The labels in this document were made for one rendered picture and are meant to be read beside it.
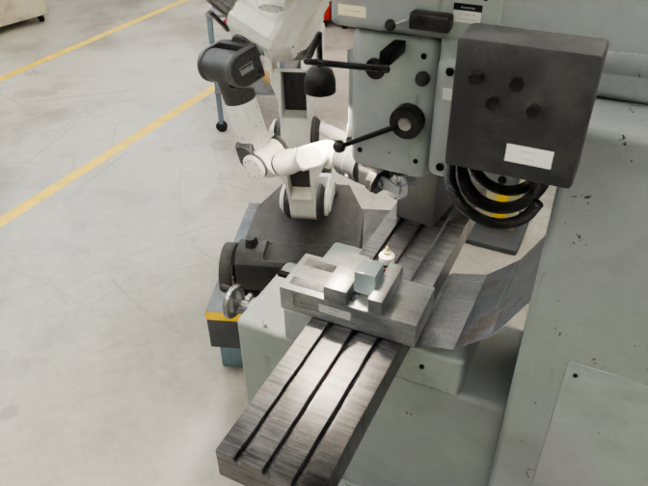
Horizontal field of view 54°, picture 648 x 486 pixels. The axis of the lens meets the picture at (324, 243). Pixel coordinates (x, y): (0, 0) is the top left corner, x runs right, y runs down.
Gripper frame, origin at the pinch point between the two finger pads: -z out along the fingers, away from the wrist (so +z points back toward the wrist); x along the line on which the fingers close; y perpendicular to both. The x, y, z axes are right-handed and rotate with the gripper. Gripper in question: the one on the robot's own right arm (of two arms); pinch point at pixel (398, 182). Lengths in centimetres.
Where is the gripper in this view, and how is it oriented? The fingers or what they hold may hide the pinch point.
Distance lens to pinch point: 156.2
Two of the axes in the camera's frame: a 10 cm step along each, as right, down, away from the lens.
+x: 7.1, -4.2, 5.7
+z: -7.1, -4.1, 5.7
